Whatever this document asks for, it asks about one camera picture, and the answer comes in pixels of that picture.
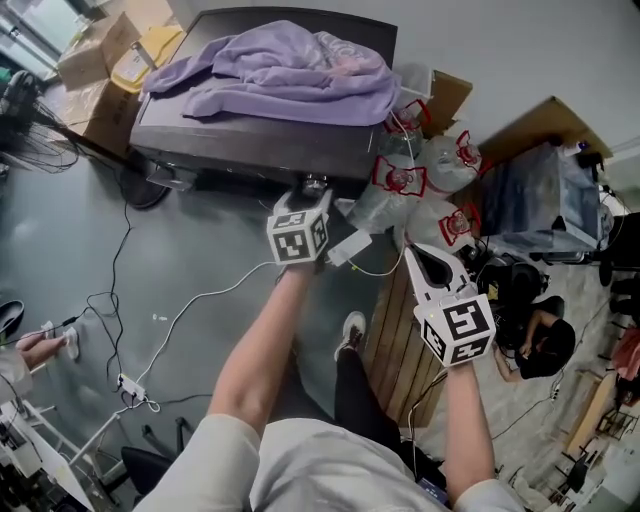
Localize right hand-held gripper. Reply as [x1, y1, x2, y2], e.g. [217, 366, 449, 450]
[403, 243, 498, 368]

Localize white table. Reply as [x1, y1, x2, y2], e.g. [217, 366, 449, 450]
[0, 399, 101, 512]

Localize black standing fan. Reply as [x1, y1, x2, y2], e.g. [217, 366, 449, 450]
[0, 69, 166, 209]

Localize small brown cardboard box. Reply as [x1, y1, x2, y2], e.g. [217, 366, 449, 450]
[57, 10, 144, 91]

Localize person's white shirt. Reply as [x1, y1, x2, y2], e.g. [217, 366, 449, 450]
[132, 414, 526, 512]

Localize large cardboard panel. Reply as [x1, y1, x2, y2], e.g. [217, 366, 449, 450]
[477, 95, 614, 166]

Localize person's right forearm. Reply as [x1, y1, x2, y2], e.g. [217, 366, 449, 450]
[442, 359, 496, 506]

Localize white power strip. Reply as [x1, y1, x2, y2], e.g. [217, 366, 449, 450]
[117, 373, 149, 403]

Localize light wooden board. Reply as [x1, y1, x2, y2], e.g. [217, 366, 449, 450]
[564, 372, 616, 456]

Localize black washing machine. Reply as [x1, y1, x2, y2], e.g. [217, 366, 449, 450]
[128, 7, 399, 201]

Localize white floor cable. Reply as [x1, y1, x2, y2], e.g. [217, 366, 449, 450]
[133, 259, 281, 386]

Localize person's left forearm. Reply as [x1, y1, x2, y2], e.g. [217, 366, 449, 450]
[207, 259, 321, 439]

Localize black device blue screen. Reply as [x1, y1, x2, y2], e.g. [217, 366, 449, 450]
[417, 477, 449, 501]

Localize flat brown cardboard piece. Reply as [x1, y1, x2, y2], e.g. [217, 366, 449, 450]
[422, 69, 474, 139]

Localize translucent plastic box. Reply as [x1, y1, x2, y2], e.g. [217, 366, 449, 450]
[399, 62, 434, 99]

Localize black floor cable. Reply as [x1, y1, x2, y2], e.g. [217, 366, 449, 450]
[14, 199, 134, 396]

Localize yellow lidded bin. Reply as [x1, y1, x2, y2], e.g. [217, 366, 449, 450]
[110, 24, 186, 94]

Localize person's right leg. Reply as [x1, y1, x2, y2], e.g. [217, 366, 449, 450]
[333, 310, 404, 451]

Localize purple towel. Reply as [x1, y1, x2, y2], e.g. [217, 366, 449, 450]
[142, 19, 404, 127]

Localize brown slatted wooden board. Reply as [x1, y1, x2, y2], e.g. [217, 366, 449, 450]
[362, 247, 451, 429]

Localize white power adapter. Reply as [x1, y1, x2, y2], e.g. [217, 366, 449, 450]
[327, 230, 374, 267]

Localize black helmet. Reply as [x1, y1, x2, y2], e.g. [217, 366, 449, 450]
[0, 299, 26, 341]

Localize clear plastic bags red handles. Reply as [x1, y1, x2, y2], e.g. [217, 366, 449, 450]
[344, 154, 429, 234]

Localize black office chair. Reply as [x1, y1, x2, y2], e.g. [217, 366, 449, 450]
[119, 419, 194, 496]

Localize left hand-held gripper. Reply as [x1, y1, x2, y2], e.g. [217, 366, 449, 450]
[265, 188, 335, 266]

